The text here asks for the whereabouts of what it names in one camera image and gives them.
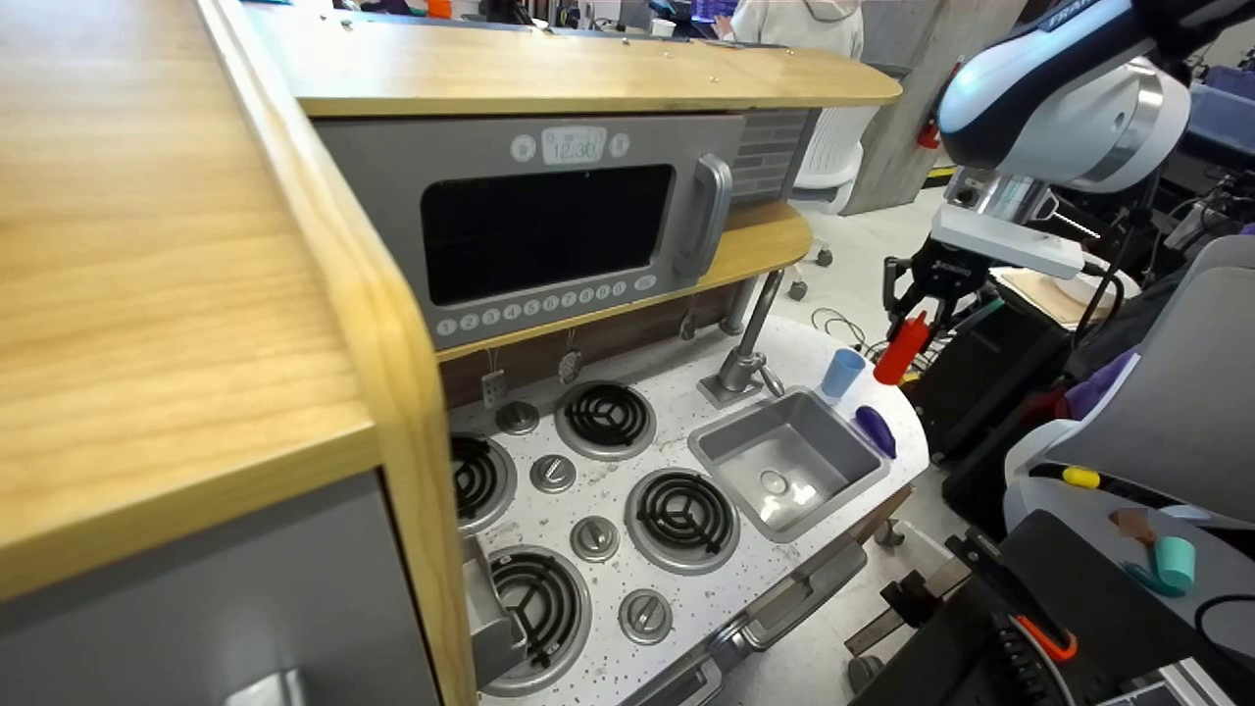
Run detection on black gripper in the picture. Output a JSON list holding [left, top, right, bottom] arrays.
[[881, 239, 997, 341]]

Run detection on red sauce bottle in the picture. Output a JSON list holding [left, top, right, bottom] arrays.
[[872, 310, 936, 388]]

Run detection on small bluish grey cup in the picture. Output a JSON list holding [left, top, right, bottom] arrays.
[[814, 345, 872, 404]]

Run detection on black coil stove burner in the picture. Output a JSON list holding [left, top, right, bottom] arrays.
[[552, 378, 659, 463], [482, 544, 595, 697], [625, 465, 745, 576], [447, 430, 520, 537]]

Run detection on grey round stove knob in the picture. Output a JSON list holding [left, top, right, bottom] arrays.
[[495, 397, 541, 438], [527, 451, 579, 497], [563, 515, 625, 567], [617, 586, 677, 650]]

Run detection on black stand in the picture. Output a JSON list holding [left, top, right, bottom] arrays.
[[907, 280, 1112, 463]]

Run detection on wooden board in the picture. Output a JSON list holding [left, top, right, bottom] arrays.
[[988, 261, 1119, 333]]

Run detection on purple cloth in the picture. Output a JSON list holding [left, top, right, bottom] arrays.
[[1059, 349, 1146, 425]]

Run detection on grey toy faucet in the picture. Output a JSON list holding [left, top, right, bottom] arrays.
[[699, 268, 787, 407]]

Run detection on grey toy sink basin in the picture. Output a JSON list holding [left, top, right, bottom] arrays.
[[688, 388, 894, 544]]

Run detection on black tool with yellow band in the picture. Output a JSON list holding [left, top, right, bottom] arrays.
[[1024, 456, 1182, 515]]

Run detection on grey padded chair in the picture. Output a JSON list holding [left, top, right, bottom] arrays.
[[997, 231, 1255, 630]]

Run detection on black orange bar clamp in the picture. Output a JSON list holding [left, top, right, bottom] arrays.
[[873, 526, 1081, 668]]

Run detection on teal roll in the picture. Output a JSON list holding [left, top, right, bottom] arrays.
[[1148, 531, 1200, 600]]

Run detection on grey toy microwave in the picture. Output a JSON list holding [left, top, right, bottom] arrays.
[[312, 115, 749, 352]]

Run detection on wooden toy kitchen unit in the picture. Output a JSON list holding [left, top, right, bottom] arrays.
[[0, 0, 936, 706]]

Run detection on thin grey floor cable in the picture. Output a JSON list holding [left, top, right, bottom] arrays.
[[803, 303, 878, 352]]

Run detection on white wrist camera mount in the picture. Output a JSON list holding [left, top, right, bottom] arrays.
[[929, 204, 1092, 284]]

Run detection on grey slanted post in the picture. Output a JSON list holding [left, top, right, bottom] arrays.
[[843, 0, 1029, 221]]

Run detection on brown handle tool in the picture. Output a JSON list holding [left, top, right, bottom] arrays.
[[1106, 506, 1160, 553]]

